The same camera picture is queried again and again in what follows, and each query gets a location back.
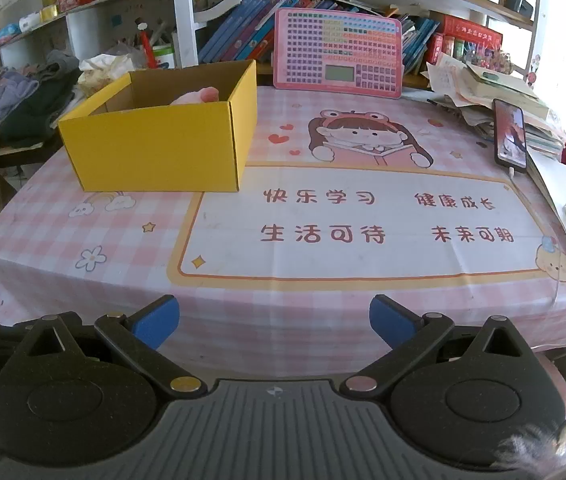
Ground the white and green jar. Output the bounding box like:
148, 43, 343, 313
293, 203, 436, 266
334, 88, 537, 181
153, 44, 176, 70

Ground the yellow cardboard box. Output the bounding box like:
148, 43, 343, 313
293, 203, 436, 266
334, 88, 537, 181
58, 59, 258, 193

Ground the pink plush toy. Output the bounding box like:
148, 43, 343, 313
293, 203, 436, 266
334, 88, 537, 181
170, 86, 221, 107

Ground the row of blue books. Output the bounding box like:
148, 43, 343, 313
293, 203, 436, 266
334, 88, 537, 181
398, 15, 441, 76
198, 0, 284, 63

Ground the pile of dark clothes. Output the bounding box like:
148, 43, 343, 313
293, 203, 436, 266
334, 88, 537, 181
0, 50, 84, 176

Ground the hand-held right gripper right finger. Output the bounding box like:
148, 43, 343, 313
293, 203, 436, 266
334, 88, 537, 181
339, 294, 538, 401

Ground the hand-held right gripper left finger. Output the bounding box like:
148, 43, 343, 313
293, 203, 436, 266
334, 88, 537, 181
3, 294, 208, 401

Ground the crumpled white bag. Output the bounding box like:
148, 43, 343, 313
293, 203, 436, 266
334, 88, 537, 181
78, 52, 136, 98

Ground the grey fur trim with bell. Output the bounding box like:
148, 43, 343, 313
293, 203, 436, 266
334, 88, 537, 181
495, 407, 566, 480

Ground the colourful craft ornament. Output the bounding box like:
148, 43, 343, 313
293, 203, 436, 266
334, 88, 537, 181
463, 42, 514, 74

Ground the black smartphone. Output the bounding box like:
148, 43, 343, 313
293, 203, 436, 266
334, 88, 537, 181
493, 98, 528, 175

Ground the pink learning tablet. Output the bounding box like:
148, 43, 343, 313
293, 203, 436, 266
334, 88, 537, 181
273, 7, 404, 98

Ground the pile of papers and books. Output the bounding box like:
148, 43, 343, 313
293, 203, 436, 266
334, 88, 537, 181
425, 50, 566, 156

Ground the white charging cable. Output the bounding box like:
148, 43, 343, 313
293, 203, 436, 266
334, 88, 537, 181
508, 167, 561, 306

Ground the red and white bottle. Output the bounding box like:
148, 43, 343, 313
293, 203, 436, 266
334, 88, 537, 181
135, 20, 160, 69

